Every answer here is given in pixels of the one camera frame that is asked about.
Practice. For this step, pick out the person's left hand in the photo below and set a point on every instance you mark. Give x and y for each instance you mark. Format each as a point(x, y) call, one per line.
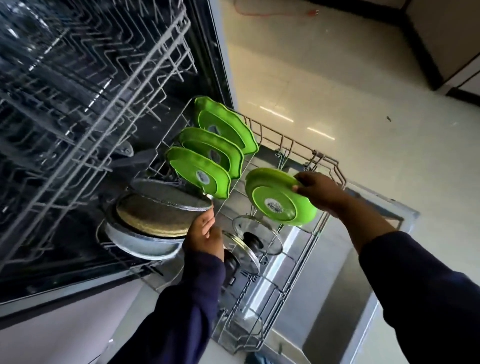
point(204, 240)

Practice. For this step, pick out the person's right hand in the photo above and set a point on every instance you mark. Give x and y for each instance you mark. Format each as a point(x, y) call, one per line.
point(322, 191)

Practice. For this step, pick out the tan speckled plate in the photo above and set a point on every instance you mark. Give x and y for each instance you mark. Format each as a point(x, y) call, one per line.
point(153, 217)

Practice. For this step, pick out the cream round plate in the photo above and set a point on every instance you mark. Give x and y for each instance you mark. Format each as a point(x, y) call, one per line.
point(142, 249)

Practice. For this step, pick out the person's right forearm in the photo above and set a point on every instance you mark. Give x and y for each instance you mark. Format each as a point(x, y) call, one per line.
point(420, 292)

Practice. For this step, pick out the person's left forearm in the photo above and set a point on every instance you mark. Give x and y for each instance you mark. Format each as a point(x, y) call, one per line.
point(180, 318)

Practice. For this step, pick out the person's left leg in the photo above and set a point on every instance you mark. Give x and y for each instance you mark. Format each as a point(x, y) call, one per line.
point(258, 359)

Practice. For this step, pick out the white base cabinet door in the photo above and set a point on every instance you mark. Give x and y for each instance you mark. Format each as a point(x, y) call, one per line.
point(56, 330)

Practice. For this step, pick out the white low cabinet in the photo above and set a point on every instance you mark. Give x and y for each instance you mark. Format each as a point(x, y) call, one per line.
point(468, 80)

